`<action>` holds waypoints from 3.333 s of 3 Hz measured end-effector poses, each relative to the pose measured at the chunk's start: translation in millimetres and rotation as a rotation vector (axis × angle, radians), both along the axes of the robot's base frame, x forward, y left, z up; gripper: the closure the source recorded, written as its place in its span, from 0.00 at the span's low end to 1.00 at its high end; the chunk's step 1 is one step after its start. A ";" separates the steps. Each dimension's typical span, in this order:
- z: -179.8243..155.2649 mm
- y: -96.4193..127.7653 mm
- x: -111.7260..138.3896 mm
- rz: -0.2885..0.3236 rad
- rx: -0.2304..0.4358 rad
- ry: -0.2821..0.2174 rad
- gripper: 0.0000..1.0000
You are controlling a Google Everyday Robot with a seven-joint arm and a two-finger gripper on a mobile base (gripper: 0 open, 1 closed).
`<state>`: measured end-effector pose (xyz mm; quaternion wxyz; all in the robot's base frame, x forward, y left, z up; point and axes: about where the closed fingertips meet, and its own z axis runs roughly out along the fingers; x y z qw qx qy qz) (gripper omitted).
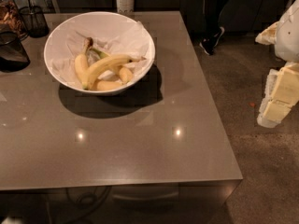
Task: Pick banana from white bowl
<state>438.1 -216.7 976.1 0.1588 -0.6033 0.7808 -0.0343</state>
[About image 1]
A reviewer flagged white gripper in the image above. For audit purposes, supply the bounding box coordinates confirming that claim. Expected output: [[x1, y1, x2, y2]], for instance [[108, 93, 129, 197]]
[[255, 0, 299, 128]]

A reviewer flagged long yellow banana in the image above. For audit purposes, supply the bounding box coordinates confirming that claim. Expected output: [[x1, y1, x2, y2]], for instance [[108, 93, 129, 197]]
[[81, 54, 145, 90]]

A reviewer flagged right yellow banana underneath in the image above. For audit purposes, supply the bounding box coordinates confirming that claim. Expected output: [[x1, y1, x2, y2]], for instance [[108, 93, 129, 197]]
[[91, 48, 133, 84]]

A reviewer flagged bottom yellow banana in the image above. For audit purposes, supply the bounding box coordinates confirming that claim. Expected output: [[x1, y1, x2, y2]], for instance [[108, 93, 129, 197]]
[[93, 80, 122, 91]]

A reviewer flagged white ceramic bowl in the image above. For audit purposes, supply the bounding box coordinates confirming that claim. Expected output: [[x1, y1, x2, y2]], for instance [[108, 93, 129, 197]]
[[43, 11, 156, 96]]

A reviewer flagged left yellow banana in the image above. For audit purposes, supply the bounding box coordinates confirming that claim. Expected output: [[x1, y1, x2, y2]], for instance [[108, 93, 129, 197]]
[[74, 37, 93, 81]]

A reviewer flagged dark bowl at left edge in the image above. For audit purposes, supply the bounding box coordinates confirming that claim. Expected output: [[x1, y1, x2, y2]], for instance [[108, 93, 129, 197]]
[[0, 31, 30, 72]]

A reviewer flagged white paper liner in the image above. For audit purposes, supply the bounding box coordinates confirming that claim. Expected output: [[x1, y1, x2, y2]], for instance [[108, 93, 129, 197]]
[[44, 21, 155, 90]]

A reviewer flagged snack bag at top left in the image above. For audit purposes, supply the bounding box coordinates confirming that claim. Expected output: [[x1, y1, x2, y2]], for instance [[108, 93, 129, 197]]
[[0, 0, 27, 39]]

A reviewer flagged black wire mesh cup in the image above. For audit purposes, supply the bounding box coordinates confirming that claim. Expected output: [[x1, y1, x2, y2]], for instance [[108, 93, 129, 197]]
[[20, 0, 50, 38]]

